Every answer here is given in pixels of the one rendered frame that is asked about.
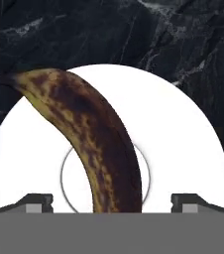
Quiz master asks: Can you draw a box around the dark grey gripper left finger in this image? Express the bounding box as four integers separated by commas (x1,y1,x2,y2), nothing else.
0,192,55,214

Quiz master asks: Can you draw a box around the white round bowl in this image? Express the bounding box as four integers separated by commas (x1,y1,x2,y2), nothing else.
0,63,224,214

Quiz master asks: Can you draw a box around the brown spotted yellow banana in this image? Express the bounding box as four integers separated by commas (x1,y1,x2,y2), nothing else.
0,67,143,214

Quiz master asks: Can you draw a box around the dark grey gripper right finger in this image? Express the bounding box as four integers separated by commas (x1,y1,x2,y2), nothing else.
170,192,224,214

